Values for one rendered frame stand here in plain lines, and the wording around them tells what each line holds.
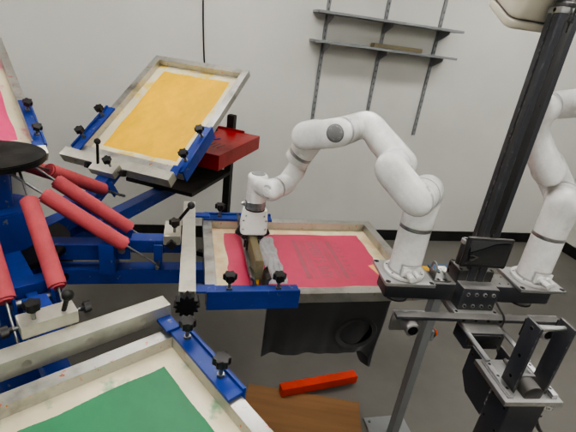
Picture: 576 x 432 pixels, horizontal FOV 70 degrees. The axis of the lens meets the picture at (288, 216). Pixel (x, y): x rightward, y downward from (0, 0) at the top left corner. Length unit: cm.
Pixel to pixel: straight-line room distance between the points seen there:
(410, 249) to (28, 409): 102
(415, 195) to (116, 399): 88
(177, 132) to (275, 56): 151
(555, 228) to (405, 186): 52
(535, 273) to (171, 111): 177
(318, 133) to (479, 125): 320
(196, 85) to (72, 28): 131
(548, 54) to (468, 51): 283
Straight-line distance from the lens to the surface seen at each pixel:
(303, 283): 151
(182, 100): 233
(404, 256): 127
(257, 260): 140
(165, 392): 111
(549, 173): 143
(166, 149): 208
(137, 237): 157
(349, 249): 181
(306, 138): 123
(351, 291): 145
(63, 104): 357
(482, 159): 444
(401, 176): 113
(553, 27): 127
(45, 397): 114
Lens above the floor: 177
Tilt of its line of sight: 24 degrees down
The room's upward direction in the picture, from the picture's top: 8 degrees clockwise
